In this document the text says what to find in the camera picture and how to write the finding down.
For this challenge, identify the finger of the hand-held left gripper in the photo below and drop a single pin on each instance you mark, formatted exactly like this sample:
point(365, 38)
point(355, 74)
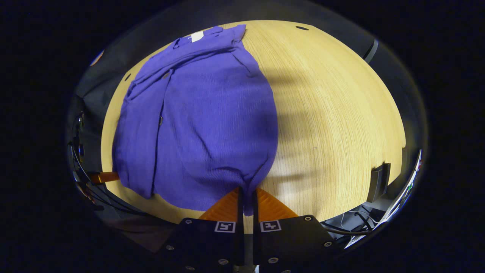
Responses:
point(108, 177)

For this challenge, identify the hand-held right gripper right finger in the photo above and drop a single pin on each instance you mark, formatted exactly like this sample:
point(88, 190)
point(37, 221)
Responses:
point(255, 208)

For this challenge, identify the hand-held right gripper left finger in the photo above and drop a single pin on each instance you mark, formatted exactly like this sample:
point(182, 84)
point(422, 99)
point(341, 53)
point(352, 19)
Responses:
point(240, 208)

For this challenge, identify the purple knit cardigan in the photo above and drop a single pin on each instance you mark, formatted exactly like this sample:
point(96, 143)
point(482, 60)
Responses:
point(212, 125)

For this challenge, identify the white edged screen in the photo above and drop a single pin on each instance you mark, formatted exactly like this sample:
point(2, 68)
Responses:
point(409, 189)

